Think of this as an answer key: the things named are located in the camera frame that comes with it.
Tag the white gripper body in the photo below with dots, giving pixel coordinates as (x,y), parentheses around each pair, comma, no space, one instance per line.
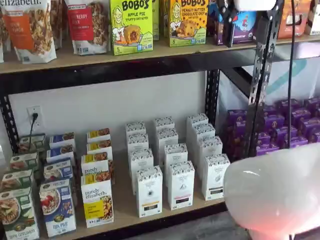
(255,4)

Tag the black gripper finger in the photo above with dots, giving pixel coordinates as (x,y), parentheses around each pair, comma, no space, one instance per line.
(228,25)

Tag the white green-strip tea box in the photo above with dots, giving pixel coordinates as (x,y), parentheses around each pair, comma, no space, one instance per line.
(210,146)
(213,177)
(203,130)
(197,119)

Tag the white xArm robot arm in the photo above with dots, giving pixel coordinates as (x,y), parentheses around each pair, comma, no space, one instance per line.
(275,187)

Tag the blue Z Bar box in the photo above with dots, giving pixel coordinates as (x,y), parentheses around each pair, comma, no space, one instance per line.
(246,23)

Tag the orange snack box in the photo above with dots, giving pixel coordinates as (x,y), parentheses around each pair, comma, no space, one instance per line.
(285,20)

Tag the yellow Bobo's peanut butter box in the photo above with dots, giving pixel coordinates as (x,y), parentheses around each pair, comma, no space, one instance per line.
(166,17)
(188,23)

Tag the white and brown snack box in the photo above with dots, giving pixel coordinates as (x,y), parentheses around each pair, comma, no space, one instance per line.
(315,17)

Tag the green Bobo's apple pie box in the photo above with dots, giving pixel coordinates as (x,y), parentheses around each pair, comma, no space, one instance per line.
(156,20)
(131,27)

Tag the purple Annie's snack box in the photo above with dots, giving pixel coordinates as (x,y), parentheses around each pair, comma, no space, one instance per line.
(264,139)
(301,143)
(281,137)
(236,116)
(242,128)
(313,105)
(315,137)
(273,122)
(267,151)
(302,117)
(310,127)
(285,107)

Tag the white pink-strip tea box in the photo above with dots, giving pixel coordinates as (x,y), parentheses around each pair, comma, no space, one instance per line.
(181,186)
(164,123)
(175,153)
(167,137)

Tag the white yellow-strip tea box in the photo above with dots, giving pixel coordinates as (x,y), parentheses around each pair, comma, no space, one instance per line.
(137,142)
(149,192)
(135,128)
(140,160)

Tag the purely elizabeth yellow box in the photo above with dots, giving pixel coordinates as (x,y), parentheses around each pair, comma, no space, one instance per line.
(99,147)
(95,163)
(98,135)
(97,200)

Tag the blue oatmeal box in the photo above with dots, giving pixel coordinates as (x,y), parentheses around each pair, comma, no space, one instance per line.
(58,170)
(57,207)
(60,152)
(62,140)

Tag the green oatmeal box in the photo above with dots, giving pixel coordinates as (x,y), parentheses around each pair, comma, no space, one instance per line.
(17,215)
(23,162)
(16,180)
(32,143)

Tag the black metal shelving rack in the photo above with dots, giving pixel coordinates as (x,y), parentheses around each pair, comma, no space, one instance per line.
(100,72)

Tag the purely elizabeth red granola bag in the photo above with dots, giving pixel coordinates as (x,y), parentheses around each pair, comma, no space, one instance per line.
(87,27)

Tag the purely elizabeth orange granola bag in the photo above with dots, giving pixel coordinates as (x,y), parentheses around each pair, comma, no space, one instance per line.
(27,30)

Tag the white wall outlet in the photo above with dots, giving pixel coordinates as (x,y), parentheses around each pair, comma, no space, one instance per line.
(38,110)

